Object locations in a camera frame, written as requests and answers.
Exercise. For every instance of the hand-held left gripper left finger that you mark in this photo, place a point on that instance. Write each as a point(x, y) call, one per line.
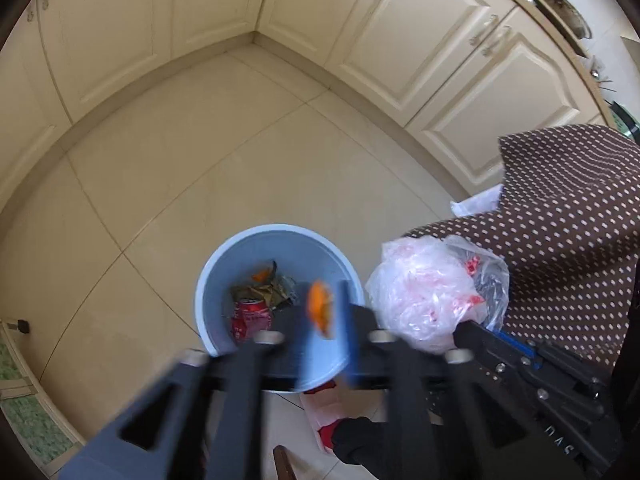
point(280, 355)

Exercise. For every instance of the steel wok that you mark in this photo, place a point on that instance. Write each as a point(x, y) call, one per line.
point(565, 7)

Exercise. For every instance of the orange wrapper piece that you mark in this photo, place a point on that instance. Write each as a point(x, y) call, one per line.
point(261, 275)

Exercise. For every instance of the red soda can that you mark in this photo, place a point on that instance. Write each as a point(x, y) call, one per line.
point(250, 317)

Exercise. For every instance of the orange snack piece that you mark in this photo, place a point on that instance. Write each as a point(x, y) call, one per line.
point(320, 310)

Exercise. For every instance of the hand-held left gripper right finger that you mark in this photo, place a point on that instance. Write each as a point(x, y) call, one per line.
point(350, 335)

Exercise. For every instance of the brown wooden stick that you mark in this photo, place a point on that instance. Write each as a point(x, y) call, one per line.
point(285, 465)

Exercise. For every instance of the brown polka dot tablecloth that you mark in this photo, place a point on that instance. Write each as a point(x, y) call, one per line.
point(575, 235)

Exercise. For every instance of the blue trash bin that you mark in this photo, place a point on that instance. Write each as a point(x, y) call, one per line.
point(220, 280)

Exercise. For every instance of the clear plastic bag red print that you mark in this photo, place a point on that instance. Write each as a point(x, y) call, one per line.
point(425, 290)

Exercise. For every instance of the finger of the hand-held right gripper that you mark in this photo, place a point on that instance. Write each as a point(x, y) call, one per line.
point(529, 362)
point(495, 350)

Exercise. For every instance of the person's black trouser leg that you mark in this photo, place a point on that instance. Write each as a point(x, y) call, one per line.
point(370, 445)

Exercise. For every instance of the dark door stop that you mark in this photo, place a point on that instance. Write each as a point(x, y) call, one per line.
point(22, 326)

